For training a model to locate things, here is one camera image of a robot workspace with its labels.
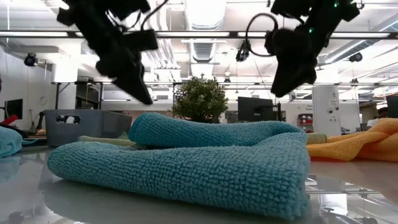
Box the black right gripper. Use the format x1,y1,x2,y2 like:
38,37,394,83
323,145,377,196
264,27,318,98

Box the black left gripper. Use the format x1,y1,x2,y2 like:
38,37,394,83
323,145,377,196
57,6,154,106

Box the blue microfiber towel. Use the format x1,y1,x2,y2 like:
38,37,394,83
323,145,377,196
46,111,312,221
0,126,41,158

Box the orange microfiber towel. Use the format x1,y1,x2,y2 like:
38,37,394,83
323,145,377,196
306,117,398,162

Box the black computer monitor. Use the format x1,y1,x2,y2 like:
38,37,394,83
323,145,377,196
238,96,282,123

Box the red shelf bins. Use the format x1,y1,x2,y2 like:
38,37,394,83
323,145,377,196
297,113,313,134

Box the white pillar cabinet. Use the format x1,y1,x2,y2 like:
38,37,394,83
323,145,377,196
312,85,342,137

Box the small potted green plant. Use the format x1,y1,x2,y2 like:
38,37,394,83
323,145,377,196
169,73,229,124

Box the grey plastic bin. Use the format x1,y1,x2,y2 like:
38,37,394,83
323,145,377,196
45,108,133,147

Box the person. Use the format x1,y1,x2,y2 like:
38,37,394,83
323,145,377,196
366,107,389,128

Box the dark monitor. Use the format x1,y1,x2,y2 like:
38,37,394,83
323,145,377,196
386,95,398,118

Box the red machine part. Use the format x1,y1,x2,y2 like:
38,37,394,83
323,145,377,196
0,114,19,126

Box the black overhead camera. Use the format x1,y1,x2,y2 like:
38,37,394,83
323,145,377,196
235,40,252,62

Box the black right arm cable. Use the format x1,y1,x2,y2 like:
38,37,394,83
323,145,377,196
245,12,279,58

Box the black aluminium rig frame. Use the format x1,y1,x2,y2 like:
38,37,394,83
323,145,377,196
0,30,398,40

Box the black wall monitor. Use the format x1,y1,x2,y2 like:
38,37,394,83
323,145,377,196
4,98,24,121

